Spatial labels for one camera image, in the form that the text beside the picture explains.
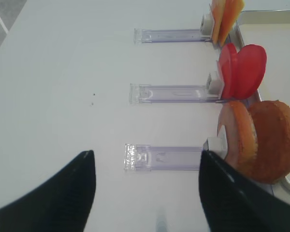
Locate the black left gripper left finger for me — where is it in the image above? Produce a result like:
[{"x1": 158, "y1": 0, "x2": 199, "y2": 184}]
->
[{"x1": 0, "y1": 150, "x2": 96, "y2": 232}]

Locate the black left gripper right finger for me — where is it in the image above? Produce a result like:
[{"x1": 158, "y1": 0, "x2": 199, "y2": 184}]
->
[{"x1": 199, "y1": 150, "x2": 290, "y2": 232}]

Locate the bun slice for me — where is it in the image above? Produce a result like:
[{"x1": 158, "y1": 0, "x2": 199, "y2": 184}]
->
[
  {"x1": 242, "y1": 101, "x2": 290, "y2": 184},
  {"x1": 217, "y1": 101, "x2": 258, "y2": 175}
]

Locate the clear holder track, tomato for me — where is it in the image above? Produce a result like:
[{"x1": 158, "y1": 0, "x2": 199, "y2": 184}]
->
[{"x1": 129, "y1": 84, "x2": 223, "y2": 104}]

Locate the inner red tomato slice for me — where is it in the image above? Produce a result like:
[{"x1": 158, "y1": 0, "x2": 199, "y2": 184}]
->
[{"x1": 232, "y1": 44, "x2": 267, "y2": 100}]

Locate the red tomato slice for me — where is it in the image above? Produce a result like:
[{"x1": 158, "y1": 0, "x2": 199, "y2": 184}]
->
[
  {"x1": 218, "y1": 43, "x2": 238, "y2": 99},
  {"x1": 232, "y1": 44, "x2": 267, "y2": 100}
]

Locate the outer red tomato slice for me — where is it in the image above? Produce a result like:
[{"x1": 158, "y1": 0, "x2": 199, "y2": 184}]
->
[{"x1": 218, "y1": 43, "x2": 238, "y2": 99}]

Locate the clear holder track, cheese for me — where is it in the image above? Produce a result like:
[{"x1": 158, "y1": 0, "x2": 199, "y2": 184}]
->
[{"x1": 133, "y1": 29, "x2": 212, "y2": 44}]

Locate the inner yellow cheese slice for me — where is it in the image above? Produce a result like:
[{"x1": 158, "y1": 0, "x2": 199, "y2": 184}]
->
[{"x1": 218, "y1": 0, "x2": 245, "y2": 46}]

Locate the outer orange cheese slice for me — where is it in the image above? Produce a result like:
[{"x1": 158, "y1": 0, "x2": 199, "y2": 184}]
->
[{"x1": 211, "y1": 0, "x2": 226, "y2": 44}]

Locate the clear holder track, left bun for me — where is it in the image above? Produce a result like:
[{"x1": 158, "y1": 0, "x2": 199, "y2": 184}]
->
[{"x1": 124, "y1": 143, "x2": 229, "y2": 172}]

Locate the white metal tray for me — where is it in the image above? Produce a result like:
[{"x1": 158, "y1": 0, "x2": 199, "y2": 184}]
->
[{"x1": 228, "y1": 10, "x2": 290, "y2": 197}]

